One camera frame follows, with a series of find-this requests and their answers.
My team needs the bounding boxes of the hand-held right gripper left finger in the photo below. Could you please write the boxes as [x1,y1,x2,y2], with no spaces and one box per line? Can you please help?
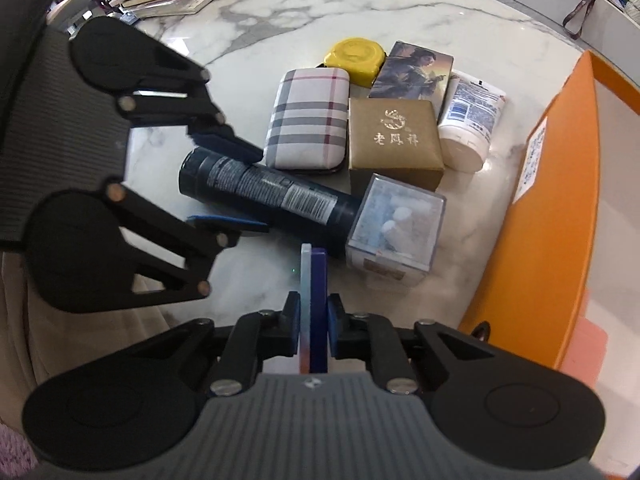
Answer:
[135,291,302,397]

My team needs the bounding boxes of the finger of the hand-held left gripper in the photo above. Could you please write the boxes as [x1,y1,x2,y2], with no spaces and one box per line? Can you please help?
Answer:
[105,177,271,306]
[117,32,265,165]

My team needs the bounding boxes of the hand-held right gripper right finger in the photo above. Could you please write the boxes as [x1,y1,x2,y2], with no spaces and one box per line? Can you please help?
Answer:
[326,292,501,395]

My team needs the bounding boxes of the colourful box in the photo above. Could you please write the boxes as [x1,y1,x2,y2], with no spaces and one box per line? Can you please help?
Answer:
[298,242,331,376]

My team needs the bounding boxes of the black rectangular box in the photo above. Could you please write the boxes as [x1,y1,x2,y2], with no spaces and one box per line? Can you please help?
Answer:
[178,146,363,251]

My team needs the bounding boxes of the clear plastic bag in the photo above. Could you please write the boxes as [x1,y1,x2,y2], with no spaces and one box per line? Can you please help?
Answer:
[345,172,447,288]

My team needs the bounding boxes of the brown gift box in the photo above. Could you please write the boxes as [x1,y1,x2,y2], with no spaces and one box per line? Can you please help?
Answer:
[347,97,446,193]

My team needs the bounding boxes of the illustrated figure box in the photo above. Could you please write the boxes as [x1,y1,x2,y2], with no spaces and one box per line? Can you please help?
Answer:
[368,41,455,118]

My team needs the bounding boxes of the white bin with orange rim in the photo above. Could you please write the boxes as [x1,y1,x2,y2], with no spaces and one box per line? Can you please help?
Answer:
[457,50,640,461]

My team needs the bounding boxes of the plaid fabric case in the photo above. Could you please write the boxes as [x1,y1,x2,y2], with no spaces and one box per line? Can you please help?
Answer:
[264,67,351,173]

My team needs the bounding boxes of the white office chair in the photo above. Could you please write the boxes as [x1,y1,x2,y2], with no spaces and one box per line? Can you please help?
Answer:
[50,0,96,36]

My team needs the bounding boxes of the yellow round container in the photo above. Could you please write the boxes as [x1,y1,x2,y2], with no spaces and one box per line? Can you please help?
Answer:
[322,37,386,88]

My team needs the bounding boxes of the beige cloth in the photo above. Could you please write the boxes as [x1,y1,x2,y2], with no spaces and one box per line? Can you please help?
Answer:
[0,250,171,431]

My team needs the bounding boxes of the white tube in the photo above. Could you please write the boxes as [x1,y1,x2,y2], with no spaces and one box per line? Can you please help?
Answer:
[437,71,507,173]

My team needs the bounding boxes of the purple cloth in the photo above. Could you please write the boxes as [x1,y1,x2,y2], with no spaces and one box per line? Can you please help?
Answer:
[0,422,38,480]

